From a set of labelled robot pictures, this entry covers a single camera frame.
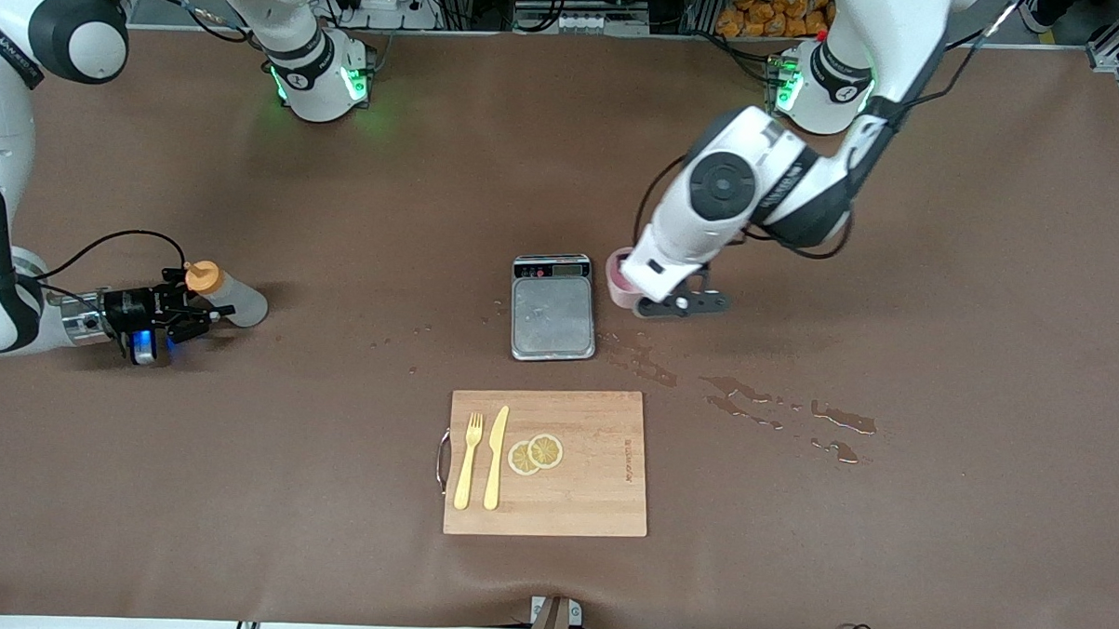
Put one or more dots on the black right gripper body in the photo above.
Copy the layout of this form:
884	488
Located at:
130	311

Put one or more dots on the translucent sauce bottle orange cap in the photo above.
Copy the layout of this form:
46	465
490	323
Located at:
239	303

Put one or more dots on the pink plastic cup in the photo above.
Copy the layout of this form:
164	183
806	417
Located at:
616	284

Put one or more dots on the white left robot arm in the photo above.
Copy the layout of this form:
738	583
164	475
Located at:
731	185

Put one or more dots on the brown table cover mat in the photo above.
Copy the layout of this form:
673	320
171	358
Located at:
237	480

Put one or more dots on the yellow plastic fork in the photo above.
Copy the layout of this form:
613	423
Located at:
467	470

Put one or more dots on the yellow plastic knife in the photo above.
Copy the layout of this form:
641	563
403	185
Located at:
495	461

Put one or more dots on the white power strip with plugs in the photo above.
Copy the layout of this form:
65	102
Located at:
393	11

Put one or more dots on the silver digital kitchen scale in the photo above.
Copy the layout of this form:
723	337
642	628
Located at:
552	314

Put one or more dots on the lemon slice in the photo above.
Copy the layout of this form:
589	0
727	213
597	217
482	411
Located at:
546	450

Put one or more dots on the long white power strip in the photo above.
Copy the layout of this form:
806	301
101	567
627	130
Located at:
579	22

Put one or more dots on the pile of orange packets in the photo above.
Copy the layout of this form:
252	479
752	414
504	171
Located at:
775	10

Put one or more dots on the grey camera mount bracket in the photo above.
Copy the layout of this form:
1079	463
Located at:
553	622

